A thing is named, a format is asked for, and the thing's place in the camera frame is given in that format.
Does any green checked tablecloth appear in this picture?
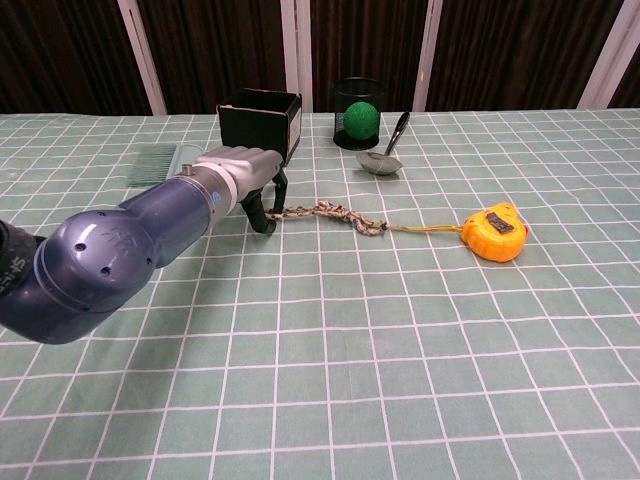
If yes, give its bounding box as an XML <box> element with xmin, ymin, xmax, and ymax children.
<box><xmin>0</xmin><ymin>107</ymin><xmax>640</xmax><ymax>480</ymax></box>

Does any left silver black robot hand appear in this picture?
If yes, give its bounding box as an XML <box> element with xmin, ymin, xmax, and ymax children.
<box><xmin>194</xmin><ymin>145</ymin><xmax>290</xmax><ymax>235</ymax></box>

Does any black mesh pen holder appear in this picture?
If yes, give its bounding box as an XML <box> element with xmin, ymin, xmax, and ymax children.
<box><xmin>332</xmin><ymin>76</ymin><xmax>386</xmax><ymax>151</ymax></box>

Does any yellow tape measure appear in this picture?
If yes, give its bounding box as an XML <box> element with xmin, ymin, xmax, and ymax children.
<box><xmin>460</xmin><ymin>200</ymin><xmax>530</xmax><ymax>263</ymax></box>

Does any black cardboard box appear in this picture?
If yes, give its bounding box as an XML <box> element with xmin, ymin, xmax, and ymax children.
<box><xmin>216</xmin><ymin>87</ymin><xmax>304</xmax><ymax>168</ymax></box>

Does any braided beige rope lanyard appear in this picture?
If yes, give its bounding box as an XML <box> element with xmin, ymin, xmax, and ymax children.
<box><xmin>263</xmin><ymin>199</ymin><xmax>466</xmax><ymax>238</ymax></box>

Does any green ball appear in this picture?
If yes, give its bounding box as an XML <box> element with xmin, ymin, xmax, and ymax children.
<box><xmin>342</xmin><ymin>101</ymin><xmax>381</xmax><ymax>139</ymax></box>

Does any pale green plastic brush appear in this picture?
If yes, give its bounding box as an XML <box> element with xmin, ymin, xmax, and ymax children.
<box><xmin>125</xmin><ymin>143</ymin><xmax>205</xmax><ymax>189</ymax></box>

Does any metal ladle black handle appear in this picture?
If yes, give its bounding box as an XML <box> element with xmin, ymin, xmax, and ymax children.
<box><xmin>355</xmin><ymin>111</ymin><xmax>412</xmax><ymax>178</ymax></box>

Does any white frame post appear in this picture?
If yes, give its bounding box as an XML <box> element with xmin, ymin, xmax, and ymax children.
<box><xmin>117</xmin><ymin>0</ymin><xmax>168</xmax><ymax>116</ymax></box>
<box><xmin>412</xmin><ymin>0</ymin><xmax>445</xmax><ymax>113</ymax></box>
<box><xmin>579</xmin><ymin>0</ymin><xmax>640</xmax><ymax>110</ymax></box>
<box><xmin>279</xmin><ymin>0</ymin><xmax>315</xmax><ymax>114</ymax></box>

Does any dark pleated curtain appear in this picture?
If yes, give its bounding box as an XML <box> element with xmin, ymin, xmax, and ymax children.
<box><xmin>0</xmin><ymin>0</ymin><xmax>640</xmax><ymax>116</ymax></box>

